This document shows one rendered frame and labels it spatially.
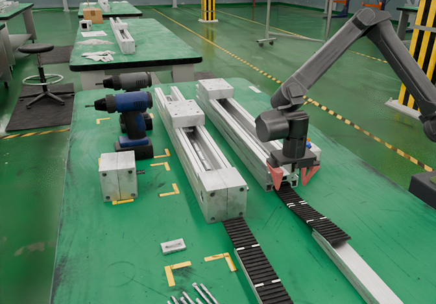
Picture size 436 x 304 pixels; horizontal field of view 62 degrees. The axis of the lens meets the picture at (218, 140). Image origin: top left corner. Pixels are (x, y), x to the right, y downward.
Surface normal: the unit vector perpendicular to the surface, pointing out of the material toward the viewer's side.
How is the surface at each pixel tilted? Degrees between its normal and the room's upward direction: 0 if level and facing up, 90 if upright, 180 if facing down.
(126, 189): 90
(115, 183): 90
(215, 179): 0
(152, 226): 0
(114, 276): 0
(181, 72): 90
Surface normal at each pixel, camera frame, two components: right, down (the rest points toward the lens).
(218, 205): 0.29, 0.40
